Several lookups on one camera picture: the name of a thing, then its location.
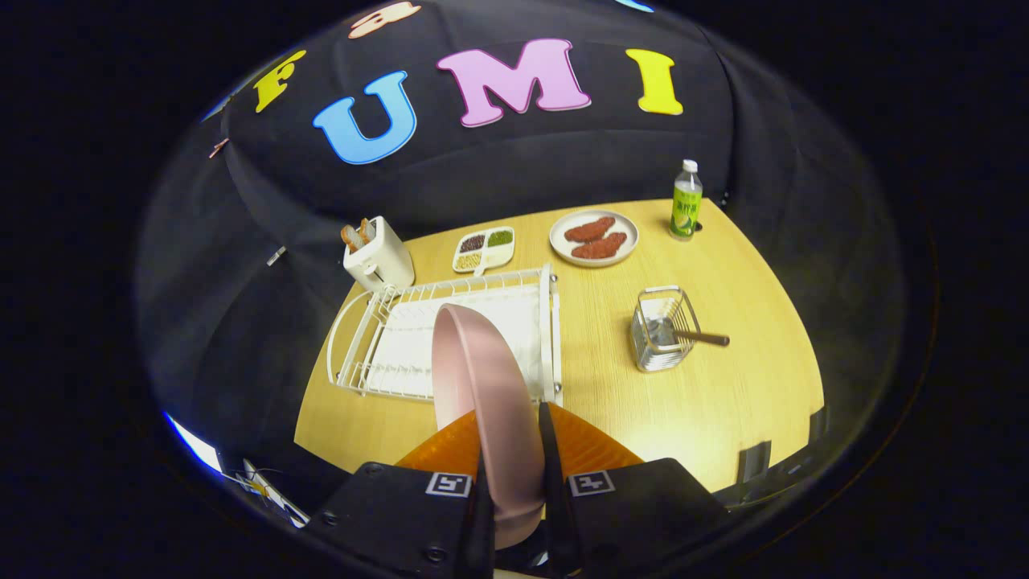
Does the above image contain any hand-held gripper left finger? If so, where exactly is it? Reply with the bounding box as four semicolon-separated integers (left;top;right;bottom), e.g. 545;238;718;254
310;406;495;579

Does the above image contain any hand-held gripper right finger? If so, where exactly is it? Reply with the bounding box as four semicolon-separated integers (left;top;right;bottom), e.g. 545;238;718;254
537;402;728;579

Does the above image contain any pink plate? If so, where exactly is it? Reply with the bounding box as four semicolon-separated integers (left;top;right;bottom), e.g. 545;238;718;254
432;303;546;550

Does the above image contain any metal wire basket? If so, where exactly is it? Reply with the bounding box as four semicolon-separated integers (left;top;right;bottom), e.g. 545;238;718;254
631;285;701;372

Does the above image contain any white wire dish rack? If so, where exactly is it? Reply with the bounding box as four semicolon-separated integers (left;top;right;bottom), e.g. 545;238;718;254
326;264;564;404

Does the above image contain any wooden handle spoon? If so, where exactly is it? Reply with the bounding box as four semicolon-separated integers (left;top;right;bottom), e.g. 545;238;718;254
647;318;731;348

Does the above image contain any beige plate with meat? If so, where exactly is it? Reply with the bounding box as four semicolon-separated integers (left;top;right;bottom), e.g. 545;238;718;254
550;210;639;267

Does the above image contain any white divided bean tray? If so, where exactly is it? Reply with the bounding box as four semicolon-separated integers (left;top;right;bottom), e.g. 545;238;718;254
452;227;516;276

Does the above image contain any brown meat piece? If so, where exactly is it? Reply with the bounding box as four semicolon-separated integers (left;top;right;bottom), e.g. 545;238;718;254
572;232;628;260
564;216;616;243

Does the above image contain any white toaster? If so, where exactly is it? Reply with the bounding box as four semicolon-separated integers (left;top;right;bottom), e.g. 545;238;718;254
343;216;416;292

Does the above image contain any green label drink bottle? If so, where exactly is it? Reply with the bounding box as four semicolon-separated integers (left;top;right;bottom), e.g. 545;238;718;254
670;159;703;240

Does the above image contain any black backdrop cloth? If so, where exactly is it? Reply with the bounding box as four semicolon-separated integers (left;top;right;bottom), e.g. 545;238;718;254
137;0;909;515

